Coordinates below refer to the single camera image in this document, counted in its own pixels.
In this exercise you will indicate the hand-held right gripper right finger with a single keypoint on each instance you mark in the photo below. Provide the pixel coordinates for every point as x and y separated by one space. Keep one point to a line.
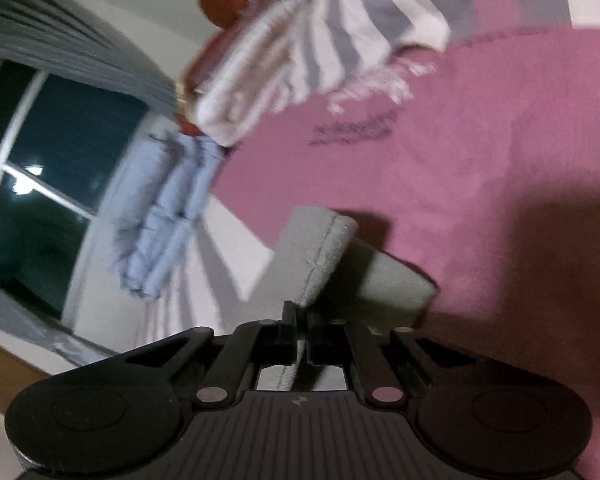
320 345

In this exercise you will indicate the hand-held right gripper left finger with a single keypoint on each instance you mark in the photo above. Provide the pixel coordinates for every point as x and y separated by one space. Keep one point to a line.
289 332

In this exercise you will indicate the grey towel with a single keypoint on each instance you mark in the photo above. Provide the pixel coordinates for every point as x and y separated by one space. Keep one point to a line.
325 255

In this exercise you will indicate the light blue folded quilt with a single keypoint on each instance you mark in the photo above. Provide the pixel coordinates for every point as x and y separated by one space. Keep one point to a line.
165 210

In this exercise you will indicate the striped pink grey bed sheet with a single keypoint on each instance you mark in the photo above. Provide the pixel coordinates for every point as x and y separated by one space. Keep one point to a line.
480 135

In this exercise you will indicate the wooden cabinet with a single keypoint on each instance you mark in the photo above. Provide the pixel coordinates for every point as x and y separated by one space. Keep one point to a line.
5 370

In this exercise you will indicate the white framed window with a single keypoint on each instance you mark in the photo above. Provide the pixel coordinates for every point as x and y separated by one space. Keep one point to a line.
45 160

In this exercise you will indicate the striped grey white pillow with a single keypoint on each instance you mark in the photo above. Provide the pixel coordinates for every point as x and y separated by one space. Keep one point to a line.
330 35

